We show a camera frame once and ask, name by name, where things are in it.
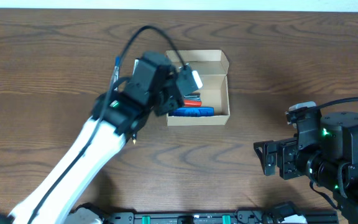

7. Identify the blue plastic whiteboard eraser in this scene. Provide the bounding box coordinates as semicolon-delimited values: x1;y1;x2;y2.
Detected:
168;107;214;117

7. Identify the cardboard box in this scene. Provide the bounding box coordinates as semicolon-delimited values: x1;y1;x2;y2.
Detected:
167;50;230;126

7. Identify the correction tape dispenser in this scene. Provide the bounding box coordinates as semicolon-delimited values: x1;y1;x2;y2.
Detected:
132;133;137;144

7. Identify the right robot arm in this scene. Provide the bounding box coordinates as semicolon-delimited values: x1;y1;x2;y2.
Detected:
254;108;358;223

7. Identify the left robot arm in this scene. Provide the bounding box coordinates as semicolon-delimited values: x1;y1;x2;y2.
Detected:
0;52;203;223

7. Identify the black whiteboard marker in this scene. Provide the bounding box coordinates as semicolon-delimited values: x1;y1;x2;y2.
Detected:
132;59;139;76

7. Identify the blue whiteboard marker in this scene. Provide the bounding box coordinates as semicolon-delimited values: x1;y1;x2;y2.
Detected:
112;56;120;84

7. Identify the right black cable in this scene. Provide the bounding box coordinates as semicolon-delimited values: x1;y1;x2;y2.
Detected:
317;96;358;110

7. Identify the black cable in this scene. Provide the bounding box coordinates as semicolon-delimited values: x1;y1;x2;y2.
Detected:
317;96;358;110
26;25;188;224

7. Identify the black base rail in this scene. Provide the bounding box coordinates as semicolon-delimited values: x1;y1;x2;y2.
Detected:
104;210;339;224

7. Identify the left black cable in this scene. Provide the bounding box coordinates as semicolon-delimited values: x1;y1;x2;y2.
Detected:
26;25;188;224

